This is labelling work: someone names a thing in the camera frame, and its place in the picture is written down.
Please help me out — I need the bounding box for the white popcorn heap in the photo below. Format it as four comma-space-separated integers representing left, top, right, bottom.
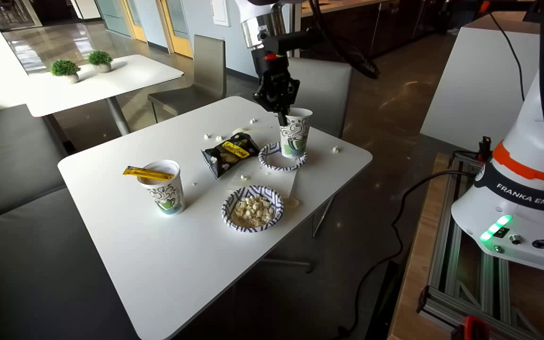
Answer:
231, 195, 278, 229

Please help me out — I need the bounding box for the red clamp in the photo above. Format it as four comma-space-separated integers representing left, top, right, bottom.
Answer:
457, 314, 491, 340

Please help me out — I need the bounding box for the black snack bag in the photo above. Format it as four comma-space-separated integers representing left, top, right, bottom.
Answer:
200, 131, 263, 180

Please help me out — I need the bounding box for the white square table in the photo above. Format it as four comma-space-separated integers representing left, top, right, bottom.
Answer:
55, 95, 374, 340

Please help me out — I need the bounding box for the blue patterned paper bowl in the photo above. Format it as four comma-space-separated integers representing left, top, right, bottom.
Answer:
257, 142, 310, 174
221, 183, 285, 236

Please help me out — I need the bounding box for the white paper sheet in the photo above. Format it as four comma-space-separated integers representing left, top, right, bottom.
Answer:
210, 0, 231, 29

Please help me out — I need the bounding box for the black bench sofa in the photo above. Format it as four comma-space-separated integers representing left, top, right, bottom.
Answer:
0, 102, 144, 340

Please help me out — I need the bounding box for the yellow framed glass door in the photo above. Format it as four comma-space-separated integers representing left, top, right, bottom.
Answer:
155, 0, 197, 61
119, 0, 149, 46

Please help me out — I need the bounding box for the dark wooden counter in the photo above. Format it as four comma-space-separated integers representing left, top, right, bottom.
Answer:
299, 0, 457, 66

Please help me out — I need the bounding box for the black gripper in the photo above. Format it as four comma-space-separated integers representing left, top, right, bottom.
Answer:
253, 51, 302, 129

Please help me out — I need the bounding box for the wooden platform board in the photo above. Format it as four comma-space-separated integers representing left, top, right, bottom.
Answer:
386, 151, 461, 340

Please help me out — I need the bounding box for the gray chair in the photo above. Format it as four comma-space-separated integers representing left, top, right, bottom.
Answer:
148, 34, 229, 123
284, 57, 355, 140

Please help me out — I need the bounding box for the white side table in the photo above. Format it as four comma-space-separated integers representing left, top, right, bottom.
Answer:
23, 53, 185, 138

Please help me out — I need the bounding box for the floral paper cup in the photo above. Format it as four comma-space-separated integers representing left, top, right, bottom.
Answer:
138, 159, 187, 217
278, 106, 316, 161

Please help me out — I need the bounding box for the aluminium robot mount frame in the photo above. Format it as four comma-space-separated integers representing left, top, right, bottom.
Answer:
418, 153, 544, 340

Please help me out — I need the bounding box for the black power cable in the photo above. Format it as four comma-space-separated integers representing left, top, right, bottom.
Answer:
336, 168, 484, 340

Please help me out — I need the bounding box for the small green potted plant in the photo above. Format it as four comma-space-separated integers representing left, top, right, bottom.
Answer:
49, 57, 83, 85
87, 49, 115, 74

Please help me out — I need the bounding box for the yellow snack packet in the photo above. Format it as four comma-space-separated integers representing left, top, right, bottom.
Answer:
121, 165, 176, 185

